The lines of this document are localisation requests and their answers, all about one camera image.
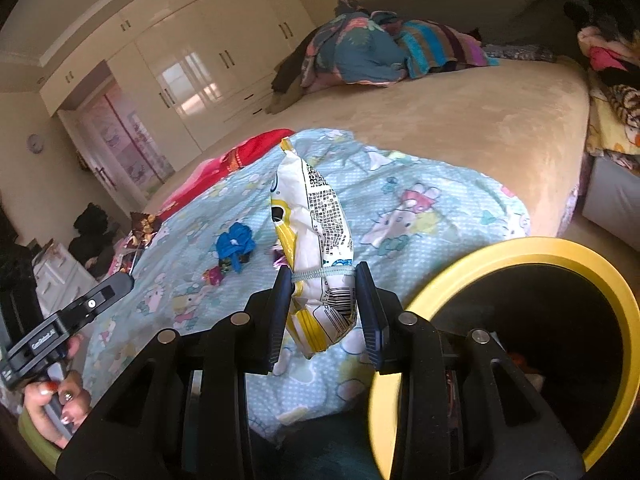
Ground beige bed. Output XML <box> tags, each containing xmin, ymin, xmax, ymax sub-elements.
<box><xmin>145</xmin><ymin>55</ymin><xmax>591</xmax><ymax>241</ymax></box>

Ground blue floral quilt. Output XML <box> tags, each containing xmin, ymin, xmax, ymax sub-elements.
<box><xmin>300</xmin><ymin>10</ymin><xmax>408</xmax><ymax>91</ymax></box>

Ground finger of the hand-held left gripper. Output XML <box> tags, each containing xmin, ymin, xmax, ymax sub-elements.
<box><xmin>61</xmin><ymin>273</ymin><xmax>136</xmax><ymax>332</ymax></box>

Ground brown gold wrapper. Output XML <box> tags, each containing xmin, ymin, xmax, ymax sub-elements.
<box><xmin>130</xmin><ymin>210</ymin><xmax>163</xmax><ymax>241</ymax></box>

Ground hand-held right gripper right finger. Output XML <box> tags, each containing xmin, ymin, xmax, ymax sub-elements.
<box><xmin>352</xmin><ymin>261</ymin><xmax>586</xmax><ymax>480</ymax></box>

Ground person's left forearm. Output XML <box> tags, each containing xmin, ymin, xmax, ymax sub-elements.
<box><xmin>17</xmin><ymin>412</ymin><xmax>63</xmax><ymax>473</ymax></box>

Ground purple wrapper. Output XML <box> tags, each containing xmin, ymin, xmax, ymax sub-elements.
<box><xmin>201</xmin><ymin>262</ymin><xmax>233</xmax><ymax>286</ymax></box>

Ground red blanket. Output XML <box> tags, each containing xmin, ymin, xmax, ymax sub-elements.
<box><xmin>145</xmin><ymin>129</ymin><xmax>296</xmax><ymax>213</ymax></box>

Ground white drawer cabinet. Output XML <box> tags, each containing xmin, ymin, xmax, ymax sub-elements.
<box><xmin>32</xmin><ymin>242</ymin><xmax>108</xmax><ymax>316</ymax></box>

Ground grey storage box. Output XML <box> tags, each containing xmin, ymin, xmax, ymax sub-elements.
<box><xmin>582</xmin><ymin>155</ymin><xmax>640</xmax><ymax>238</ymax></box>

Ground brown cream striped cloth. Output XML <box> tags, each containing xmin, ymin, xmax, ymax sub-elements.
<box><xmin>607</xmin><ymin>82</ymin><xmax>640</xmax><ymax>128</ymax></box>

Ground grey floral cloth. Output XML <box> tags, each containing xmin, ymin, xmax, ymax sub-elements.
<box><xmin>482</xmin><ymin>42</ymin><xmax>556</xmax><ymax>63</ymax></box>

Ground light blue cartoon blanket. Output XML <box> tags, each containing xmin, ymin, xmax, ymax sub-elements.
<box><xmin>82</xmin><ymin>127</ymin><xmax>531</xmax><ymax>446</ymax></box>

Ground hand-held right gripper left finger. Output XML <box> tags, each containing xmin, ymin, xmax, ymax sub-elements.
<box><xmin>55</xmin><ymin>262</ymin><xmax>296</xmax><ymax>480</ymax></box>

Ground pink cloth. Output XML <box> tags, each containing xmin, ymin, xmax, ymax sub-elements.
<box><xmin>577</xmin><ymin>27</ymin><xmax>636</xmax><ymax>73</ymax></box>

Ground cream glossy wardrobe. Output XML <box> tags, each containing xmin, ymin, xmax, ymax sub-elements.
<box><xmin>37</xmin><ymin>0</ymin><xmax>318</xmax><ymax>171</ymax></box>

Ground yellow cartoon blanket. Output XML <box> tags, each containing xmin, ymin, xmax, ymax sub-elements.
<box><xmin>585</xmin><ymin>67</ymin><xmax>640</xmax><ymax>171</ymax></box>

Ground white yellow snack packet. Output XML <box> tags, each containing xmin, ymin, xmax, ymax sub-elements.
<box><xmin>270</xmin><ymin>137</ymin><xmax>361</xmax><ymax>361</ymax></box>

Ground grey headboard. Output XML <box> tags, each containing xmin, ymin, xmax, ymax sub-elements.
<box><xmin>352</xmin><ymin>0</ymin><xmax>581</xmax><ymax>46</ymax></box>

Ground yellow-rimmed black trash bin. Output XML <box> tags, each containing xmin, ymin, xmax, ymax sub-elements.
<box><xmin>368</xmin><ymin>236</ymin><xmax>640</xmax><ymax>480</ymax></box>

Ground black bag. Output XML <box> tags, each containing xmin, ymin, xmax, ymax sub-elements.
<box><xmin>67</xmin><ymin>202</ymin><xmax>121</xmax><ymax>268</ymax></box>

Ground person's left hand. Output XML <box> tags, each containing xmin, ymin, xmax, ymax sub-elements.
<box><xmin>22</xmin><ymin>371</ymin><xmax>93</xmax><ymax>450</ymax></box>

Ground blue wrapper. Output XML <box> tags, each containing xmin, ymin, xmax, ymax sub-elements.
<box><xmin>215</xmin><ymin>222</ymin><xmax>257</xmax><ymax>273</ymax></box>

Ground pink patterned door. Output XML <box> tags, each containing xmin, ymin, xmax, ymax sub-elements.
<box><xmin>75</xmin><ymin>80</ymin><xmax>176</xmax><ymax>206</ymax></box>

